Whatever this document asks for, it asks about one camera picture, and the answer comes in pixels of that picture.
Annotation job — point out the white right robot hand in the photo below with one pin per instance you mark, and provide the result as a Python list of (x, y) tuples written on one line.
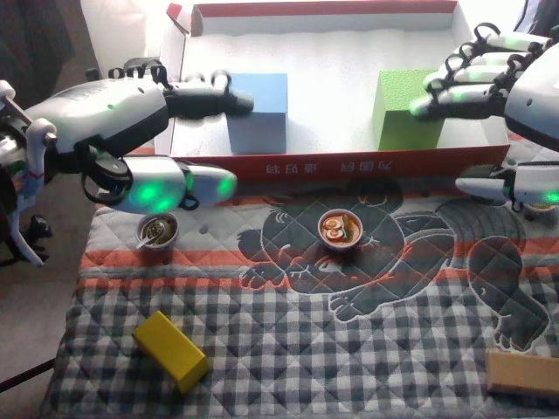
[(533, 105)]

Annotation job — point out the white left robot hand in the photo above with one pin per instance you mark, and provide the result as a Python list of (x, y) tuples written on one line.
[(109, 113)]

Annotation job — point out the green block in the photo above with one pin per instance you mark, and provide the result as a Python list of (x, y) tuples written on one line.
[(397, 131)]

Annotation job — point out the blue block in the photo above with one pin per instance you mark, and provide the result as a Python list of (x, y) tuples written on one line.
[(262, 126)]

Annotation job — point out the red-rimmed white cardboard tray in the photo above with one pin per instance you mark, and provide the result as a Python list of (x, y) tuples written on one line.
[(332, 65)]

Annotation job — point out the dark fabric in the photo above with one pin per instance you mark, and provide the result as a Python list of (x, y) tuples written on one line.
[(39, 35)]

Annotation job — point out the toy soup bowl with spoon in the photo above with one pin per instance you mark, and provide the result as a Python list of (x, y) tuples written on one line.
[(158, 230)]

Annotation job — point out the black stand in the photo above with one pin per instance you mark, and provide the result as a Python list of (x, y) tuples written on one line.
[(37, 231)]

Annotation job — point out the toy ramen bowl with egg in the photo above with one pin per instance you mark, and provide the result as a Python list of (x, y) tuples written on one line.
[(340, 230)]

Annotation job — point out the yellow rectangular block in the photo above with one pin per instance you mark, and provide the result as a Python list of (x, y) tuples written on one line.
[(170, 351)]

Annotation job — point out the plain wooden block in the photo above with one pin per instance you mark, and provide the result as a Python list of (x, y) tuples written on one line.
[(522, 373)]

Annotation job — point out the black rod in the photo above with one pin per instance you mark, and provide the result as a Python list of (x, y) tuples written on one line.
[(24, 379)]

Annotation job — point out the grey quilt with printed bear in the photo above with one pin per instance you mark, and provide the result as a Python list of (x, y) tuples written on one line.
[(305, 349)]

